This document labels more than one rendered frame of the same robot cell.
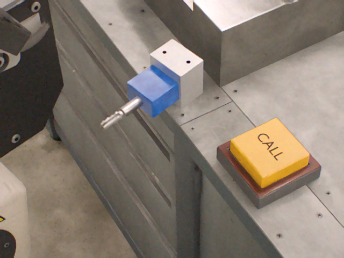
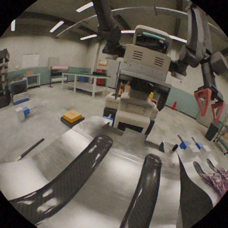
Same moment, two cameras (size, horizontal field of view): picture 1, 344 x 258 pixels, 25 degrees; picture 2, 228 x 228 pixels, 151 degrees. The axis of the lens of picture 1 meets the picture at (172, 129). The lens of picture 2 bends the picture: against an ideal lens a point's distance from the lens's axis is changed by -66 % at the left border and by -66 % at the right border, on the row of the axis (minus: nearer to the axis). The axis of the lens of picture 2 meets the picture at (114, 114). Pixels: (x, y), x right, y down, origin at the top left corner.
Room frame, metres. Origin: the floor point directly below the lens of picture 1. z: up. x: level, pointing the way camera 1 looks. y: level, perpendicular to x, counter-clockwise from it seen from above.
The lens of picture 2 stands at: (0.83, -0.16, 1.02)
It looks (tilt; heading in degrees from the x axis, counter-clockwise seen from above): 26 degrees down; 138
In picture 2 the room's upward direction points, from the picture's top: 12 degrees clockwise
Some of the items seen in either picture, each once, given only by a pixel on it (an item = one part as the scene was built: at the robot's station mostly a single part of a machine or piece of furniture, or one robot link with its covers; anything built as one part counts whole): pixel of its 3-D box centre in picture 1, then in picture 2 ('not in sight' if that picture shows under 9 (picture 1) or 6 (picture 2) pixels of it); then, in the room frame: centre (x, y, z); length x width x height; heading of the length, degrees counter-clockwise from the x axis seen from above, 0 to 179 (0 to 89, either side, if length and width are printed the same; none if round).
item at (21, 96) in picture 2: not in sight; (21, 96); (-2.25, -1.52, 0.28); 0.61 x 0.41 x 0.15; 113
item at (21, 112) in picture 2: not in sight; (26, 110); (0.37, -0.35, 0.83); 0.13 x 0.05 x 0.05; 128
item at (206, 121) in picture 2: not in sight; (208, 110); (2.08, 5.91, 0.98); 1.00 x 0.47 x 1.95; 23
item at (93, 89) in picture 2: not in sight; (83, 81); (-3.29, 1.13, 0.51); 2.40 x 1.13 x 1.02; 27
